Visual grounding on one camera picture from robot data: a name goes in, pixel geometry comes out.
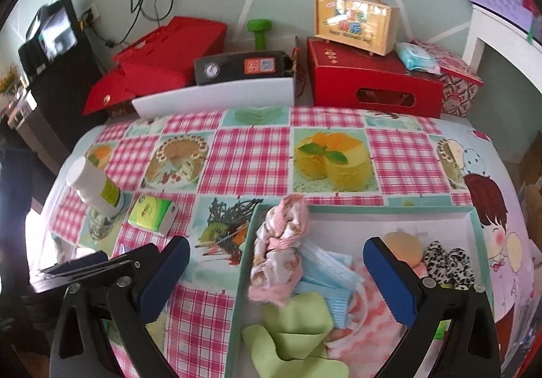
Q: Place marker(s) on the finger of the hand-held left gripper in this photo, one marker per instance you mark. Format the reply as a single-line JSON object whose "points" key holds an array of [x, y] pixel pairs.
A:
{"points": [[97, 270], [76, 263]]}

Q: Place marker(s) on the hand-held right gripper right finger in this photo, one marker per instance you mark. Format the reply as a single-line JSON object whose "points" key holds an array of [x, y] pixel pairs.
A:
{"points": [[389, 280]]}

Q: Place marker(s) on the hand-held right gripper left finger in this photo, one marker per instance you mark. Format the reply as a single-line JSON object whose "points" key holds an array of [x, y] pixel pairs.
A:
{"points": [[165, 276]]}

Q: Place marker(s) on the peach round powder puff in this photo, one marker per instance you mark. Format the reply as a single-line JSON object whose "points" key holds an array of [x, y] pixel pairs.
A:
{"points": [[404, 246]]}

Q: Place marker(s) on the pink white face mask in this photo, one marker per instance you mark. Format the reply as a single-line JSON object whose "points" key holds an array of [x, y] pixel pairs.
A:
{"points": [[372, 327]]}

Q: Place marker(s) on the leopard print scrunchie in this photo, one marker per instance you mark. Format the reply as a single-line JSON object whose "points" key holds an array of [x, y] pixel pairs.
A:
{"points": [[449, 263]]}

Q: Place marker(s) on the blue face mask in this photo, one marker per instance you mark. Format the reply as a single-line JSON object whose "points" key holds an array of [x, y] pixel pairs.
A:
{"points": [[326, 276]]}

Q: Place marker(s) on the green tissue pack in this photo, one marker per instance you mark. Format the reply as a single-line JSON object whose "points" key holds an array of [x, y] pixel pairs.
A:
{"points": [[150, 212]]}

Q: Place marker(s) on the teal shallow cardboard box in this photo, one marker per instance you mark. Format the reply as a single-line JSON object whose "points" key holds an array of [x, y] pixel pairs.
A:
{"points": [[338, 229]]}

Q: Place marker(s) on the pink furry printed sock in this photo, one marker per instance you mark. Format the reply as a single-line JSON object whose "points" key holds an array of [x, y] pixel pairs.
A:
{"points": [[288, 217], [271, 272]]}

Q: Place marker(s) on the light green cloth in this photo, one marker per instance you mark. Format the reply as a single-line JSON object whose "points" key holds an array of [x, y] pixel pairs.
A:
{"points": [[296, 344]]}

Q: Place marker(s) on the white pill bottle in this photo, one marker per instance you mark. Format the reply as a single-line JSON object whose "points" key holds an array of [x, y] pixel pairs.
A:
{"points": [[93, 187]]}

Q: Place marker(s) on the black cabinet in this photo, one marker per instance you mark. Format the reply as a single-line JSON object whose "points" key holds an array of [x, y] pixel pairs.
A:
{"points": [[63, 115]]}

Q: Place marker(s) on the pink checked printed tablecloth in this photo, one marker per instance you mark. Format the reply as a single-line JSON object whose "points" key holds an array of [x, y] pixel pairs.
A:
{"points": [[254, 149]]}

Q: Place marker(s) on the dark floral box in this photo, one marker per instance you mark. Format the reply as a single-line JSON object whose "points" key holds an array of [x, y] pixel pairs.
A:
{"points": [[120, 109]]}

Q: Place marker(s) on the brown cardboard box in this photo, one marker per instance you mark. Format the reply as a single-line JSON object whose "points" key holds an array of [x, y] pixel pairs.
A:
{"points": [[531, 191]]}

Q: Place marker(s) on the red flat gift box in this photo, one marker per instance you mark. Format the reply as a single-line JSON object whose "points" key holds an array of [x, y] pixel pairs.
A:
{"points": [[106, 85]]}

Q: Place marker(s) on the red patterned box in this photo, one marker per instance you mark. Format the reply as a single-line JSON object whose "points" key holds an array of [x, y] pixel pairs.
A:
{"points": [[459, 85]]}

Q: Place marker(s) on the red cardboard carry box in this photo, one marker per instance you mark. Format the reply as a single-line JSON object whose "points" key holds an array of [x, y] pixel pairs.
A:
{"points": [[338, 73]]}

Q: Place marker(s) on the black box with gauge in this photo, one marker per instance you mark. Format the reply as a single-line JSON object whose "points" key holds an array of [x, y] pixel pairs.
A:
{"points": [[237, 66]]}

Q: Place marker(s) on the blue wet wipes pack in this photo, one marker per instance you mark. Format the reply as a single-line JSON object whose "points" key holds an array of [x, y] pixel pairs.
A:
{"points": [[417, 56]]}

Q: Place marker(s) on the red paper bag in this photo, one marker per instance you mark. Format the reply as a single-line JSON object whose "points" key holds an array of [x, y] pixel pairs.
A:
{"points": [[178, 47]]}

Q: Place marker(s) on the black monitor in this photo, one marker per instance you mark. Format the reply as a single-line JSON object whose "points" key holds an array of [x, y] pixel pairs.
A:
{"points": [[53, 34]]}

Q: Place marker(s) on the white shelf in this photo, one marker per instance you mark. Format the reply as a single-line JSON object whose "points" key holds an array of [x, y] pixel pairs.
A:
{"points": [[474, 34]]}

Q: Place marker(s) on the green dumbbell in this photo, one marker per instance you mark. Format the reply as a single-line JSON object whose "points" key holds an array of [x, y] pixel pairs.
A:
{"points": [[259, 28]]}

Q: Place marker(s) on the white wall socket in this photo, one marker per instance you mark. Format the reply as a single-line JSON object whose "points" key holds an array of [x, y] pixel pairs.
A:
{"points": [[89, 15]]}

